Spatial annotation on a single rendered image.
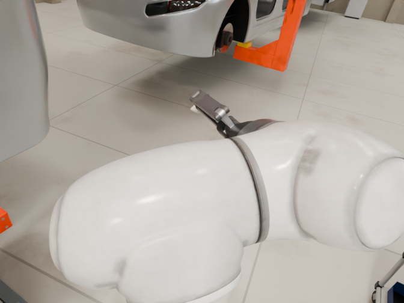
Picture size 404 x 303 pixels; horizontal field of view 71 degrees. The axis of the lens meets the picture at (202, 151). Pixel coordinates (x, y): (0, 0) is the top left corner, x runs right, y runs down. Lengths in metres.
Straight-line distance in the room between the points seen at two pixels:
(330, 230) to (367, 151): 0.06
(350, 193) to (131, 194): 0.15
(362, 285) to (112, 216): 2.13
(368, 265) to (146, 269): 2.24
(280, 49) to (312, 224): 3.47
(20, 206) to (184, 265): 2.27
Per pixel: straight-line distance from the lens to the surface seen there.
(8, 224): 1.17
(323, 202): 0.22
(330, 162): 0.22
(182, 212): 0.21
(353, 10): 13.64
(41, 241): 2.18
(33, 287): 2.00
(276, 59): 3.70
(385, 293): 2.12
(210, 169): 0.22
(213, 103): 0.46
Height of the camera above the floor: 1.65
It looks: 36 degrees down
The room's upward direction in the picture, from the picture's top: 8 degrees clockwise
